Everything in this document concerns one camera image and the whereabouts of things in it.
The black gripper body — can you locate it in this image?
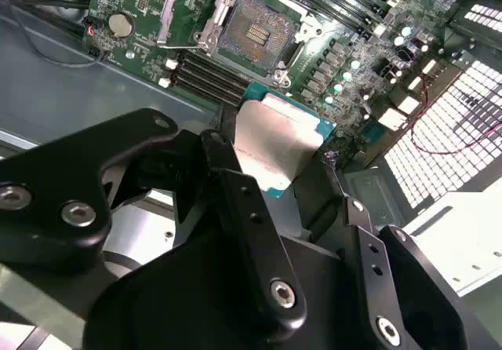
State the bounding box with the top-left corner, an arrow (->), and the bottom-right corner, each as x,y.
84,226 -> 377,350

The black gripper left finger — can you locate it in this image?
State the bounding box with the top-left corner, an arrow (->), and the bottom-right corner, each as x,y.
0,108 -> 307,334

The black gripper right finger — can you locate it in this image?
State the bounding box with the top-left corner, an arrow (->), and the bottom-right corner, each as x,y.
309,151 -> 467,350

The CPU with silver top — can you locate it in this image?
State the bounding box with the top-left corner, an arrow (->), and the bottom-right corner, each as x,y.
233,81 -> 337,201

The metal socket cover frame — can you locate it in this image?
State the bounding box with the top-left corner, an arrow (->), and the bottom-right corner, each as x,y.
155,0 -> 220,49

